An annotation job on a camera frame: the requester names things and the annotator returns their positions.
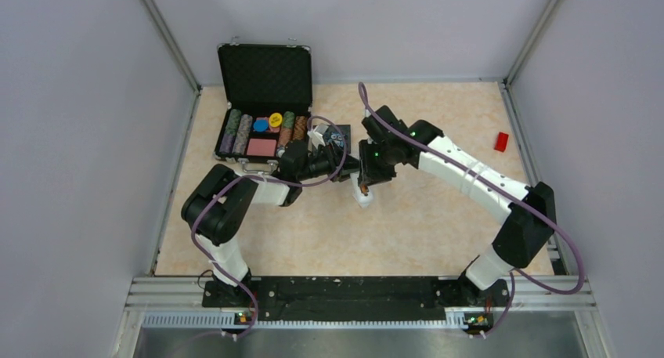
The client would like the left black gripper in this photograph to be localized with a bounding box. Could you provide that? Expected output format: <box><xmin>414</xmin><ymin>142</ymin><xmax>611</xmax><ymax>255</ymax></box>
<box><xmin>297</xmin><ymin>139</ymin><xmax>362</xmax><ymax>182</ymax></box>

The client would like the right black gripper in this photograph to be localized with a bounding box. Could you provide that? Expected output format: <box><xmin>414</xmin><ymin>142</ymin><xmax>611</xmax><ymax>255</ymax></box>
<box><xmin>359</xmin><ymin>138</ymin><xmax>397</xmax><ymax>186</ymax></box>

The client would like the white remote control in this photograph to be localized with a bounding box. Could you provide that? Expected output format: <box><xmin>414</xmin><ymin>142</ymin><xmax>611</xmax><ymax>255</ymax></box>
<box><xmin>350</xmin><ymin>172</ymin><xmax>374</xmax><ymax>208</ymax></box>

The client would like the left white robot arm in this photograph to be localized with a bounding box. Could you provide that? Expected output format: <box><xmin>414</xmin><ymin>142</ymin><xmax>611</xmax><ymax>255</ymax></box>
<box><xmin>181</xmin><ymin>140</ymin><xmax>360</xmax><ymax>306</ymax></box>

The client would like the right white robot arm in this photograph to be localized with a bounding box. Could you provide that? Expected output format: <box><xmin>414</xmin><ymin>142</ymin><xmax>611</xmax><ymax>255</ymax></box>
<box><xmin>357</xmin><ymin>106</ymin><xmax>556</xmax><ymax>305</ymax></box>

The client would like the blue owl toy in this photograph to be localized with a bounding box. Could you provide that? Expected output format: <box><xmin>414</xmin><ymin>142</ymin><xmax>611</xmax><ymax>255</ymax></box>
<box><xmin>328</xmin><ymin>132</ymin><xmax>345</xmax><ymax>149</ymax></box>

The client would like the dark grey lego baseplate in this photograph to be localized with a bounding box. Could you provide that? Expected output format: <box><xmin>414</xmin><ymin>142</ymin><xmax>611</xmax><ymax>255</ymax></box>
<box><xmin>319</xmin><ymin>125</ymin><xmax>351</xmax><ymax>156</ymax></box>

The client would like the yellow poker chip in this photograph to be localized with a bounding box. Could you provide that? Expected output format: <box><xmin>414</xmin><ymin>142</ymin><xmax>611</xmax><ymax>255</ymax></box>
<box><xmin>268</xmin><ymin>113</ymin><xmax>283</xmax><ymax>128</ymax></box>

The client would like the pink card deck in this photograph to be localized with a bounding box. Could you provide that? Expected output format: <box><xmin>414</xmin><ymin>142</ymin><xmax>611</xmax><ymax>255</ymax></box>
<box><xmin>246</xmin><ymin>138</ymin><xmax>277</xmax><ymax>157</ymax></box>

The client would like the blue poker chip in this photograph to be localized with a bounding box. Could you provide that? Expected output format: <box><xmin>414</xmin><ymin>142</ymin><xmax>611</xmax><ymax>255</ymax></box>
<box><xmin>252</xmin><ymin>117</ymin><xmax>269</xmax><ymax>132</ymax></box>

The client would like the black poker chip case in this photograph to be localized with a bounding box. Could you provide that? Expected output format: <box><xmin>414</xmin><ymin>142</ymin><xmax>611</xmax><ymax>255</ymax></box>
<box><xmin>213</xmin><ymin>42</ymin><xmax>313</xmax><ymax>168</ymax></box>

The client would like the red lego brick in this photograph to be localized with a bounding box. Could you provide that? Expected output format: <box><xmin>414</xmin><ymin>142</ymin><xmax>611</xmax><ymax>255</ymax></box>
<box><xmin>493</xmin><ymin>132</ymin><xmax>510</xmax><ymax>153</ymax></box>

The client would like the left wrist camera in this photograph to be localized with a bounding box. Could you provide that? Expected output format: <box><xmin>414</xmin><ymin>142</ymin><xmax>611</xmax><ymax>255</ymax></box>
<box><xmin>307</xmin><ymin>125</ymin><xmax>330</xmax><ymax>150</ymax></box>

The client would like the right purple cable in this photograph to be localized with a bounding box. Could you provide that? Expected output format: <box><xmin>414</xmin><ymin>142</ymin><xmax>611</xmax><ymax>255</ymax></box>
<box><xmin>358</xmin><ymin>81</ymin><xmax>586</xmax><ymax>338</ymax></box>

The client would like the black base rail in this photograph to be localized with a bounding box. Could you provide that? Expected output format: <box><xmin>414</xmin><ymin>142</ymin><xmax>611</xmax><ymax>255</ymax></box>
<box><xmin>127</xmin><ymin>275</ymin><xmax>525</xmax><ymax>331</ymax></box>

